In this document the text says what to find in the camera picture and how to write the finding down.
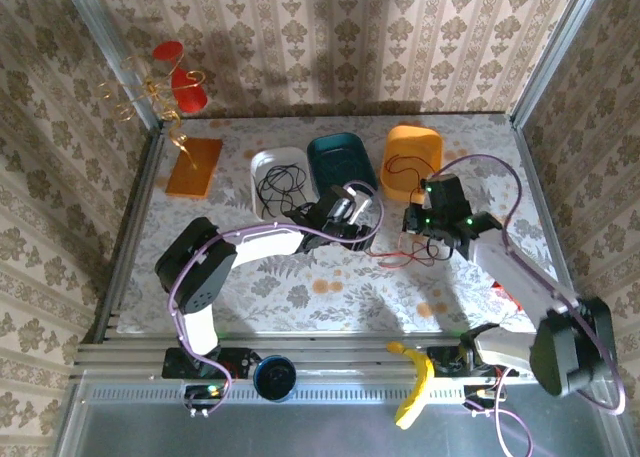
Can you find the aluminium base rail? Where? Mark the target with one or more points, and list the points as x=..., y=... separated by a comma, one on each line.
x=340, y=357

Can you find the red and yellow toy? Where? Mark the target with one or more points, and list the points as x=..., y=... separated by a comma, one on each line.
x=502, y=293

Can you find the orange plastic tray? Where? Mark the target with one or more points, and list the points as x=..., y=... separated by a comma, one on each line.
x=412, y=144

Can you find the grey metal sheet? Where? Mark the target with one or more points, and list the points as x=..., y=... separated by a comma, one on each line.
x=300, y=427

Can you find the round blue cup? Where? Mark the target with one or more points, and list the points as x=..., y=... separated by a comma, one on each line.
x=274, y=379

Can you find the aluminium frame post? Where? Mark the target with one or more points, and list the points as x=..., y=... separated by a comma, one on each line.
x=556, y=52
x=100, y=29

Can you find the floral tablecloth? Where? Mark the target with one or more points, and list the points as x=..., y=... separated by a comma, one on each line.
x=280, y=297

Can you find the teal plastic tray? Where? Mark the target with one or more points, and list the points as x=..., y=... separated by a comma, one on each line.
x=322, y=149

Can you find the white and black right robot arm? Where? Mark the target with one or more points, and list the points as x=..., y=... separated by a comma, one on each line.
x=505, y=272

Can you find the red plastic goblet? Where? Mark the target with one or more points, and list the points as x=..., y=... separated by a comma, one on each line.
x=187, y=94

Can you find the aluminium side rail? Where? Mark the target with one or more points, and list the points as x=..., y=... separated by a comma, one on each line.
x=534, y=177
x=114, y=302

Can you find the yellow banana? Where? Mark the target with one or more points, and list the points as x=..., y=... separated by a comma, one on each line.
x=424, y=377

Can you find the white plastic tray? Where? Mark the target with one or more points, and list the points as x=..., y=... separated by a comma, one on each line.
x=272, y=159

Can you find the flat orange box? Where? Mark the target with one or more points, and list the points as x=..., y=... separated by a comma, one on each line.
x=194, y=169

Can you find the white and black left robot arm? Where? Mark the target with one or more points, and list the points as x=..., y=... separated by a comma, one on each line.
x=197, y=327

